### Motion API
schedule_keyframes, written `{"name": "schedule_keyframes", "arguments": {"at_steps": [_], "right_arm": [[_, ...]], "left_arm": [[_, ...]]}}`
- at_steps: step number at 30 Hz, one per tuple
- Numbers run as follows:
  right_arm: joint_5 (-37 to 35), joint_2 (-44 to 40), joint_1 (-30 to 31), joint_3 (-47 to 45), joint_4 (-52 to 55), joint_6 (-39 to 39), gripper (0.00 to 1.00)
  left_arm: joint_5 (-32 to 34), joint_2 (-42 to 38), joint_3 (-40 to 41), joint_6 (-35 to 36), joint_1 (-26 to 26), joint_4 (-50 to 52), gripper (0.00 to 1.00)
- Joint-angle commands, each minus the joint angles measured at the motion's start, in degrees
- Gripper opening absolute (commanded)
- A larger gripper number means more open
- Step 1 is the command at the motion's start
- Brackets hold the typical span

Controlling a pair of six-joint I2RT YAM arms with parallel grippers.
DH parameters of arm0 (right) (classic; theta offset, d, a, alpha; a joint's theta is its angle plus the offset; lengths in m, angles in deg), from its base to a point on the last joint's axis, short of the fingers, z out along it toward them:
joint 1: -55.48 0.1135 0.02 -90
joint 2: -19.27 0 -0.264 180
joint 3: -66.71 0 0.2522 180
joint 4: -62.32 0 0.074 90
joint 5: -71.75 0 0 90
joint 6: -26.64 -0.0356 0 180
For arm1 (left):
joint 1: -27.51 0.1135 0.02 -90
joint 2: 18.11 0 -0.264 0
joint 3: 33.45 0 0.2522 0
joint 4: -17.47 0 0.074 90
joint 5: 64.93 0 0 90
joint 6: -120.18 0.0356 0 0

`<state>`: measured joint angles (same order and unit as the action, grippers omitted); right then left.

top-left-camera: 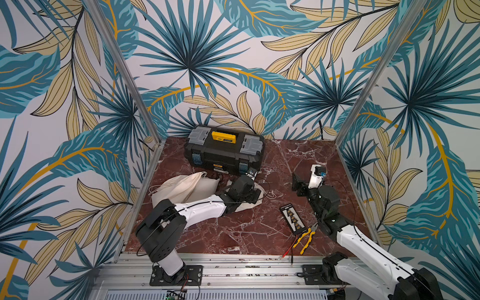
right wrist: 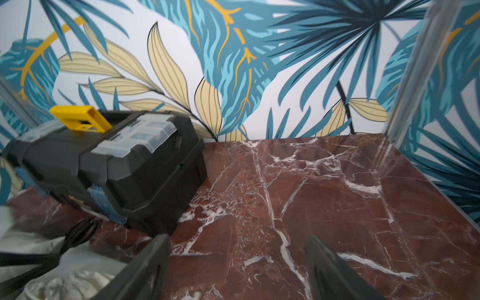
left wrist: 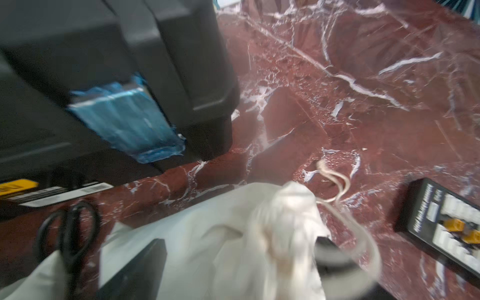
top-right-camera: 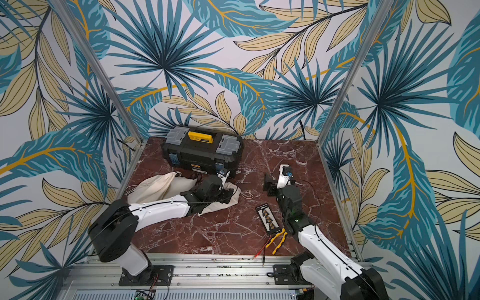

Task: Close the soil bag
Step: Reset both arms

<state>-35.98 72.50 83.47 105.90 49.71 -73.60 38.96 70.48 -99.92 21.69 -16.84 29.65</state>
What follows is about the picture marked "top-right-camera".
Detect cream cloth bag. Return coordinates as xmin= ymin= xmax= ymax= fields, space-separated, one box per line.
xmin=197 ymin=182 xmax=242 ymax=216
xmin=127 ymin=171 xmax=197 ymax=205

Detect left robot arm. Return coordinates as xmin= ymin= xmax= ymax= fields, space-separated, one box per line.
xmin=87 ymin=175 xmax=241 ymax=286

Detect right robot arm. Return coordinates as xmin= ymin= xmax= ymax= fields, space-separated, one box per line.
xmin=263 ymin=172 xmax=389 ymax=300

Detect black bit set card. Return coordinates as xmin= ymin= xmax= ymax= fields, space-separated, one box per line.
xmin=256 ymin=204 xmax=281 ymax=236

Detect yellow black pliers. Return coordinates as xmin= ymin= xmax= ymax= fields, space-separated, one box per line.
xmin=265 ymin=228 xmax=288 ymax=256

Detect black plastic toolbox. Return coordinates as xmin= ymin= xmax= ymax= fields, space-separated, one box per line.
xmin=161 ymin=126 xmax=244 ymax=178

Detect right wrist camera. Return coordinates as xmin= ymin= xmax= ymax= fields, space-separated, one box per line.
xmin=276 ymin=164 xmax=295 ymax=189

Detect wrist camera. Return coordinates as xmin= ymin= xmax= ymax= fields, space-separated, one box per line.
xmin=276 ymin=164 xmax=295 ymax=189
xmin=217 ymin=167 xmax=230 ymax=181

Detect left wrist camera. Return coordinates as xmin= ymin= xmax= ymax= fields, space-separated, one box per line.
xmin=217 ymin=167 xmax=230 ymax=181

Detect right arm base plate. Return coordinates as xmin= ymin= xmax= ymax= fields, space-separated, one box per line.
xmin=267 ymin=264 xmax=313 ymax=286

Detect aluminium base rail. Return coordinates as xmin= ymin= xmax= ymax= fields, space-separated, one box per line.
xmin=58 ymin=253 xmax=328 ymax=300

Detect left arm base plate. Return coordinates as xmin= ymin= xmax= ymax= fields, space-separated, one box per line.
xmin=119 ymin=265 xmax=175 ymax=286

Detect left aluminium frame post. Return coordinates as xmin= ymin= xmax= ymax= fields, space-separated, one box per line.
xmin=48 ymin=0 xmax=145 ymax=143

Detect aluminium frame post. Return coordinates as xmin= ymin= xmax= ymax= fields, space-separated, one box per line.
xmin=48 ymin=0 xmax=145 ymax=143
xmin=317 ymin=0 xmax=393 ymax=148

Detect right aluminium frame post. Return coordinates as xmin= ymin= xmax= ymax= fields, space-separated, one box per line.
xmin=317 ymin=0 xmax=393 ymax=148

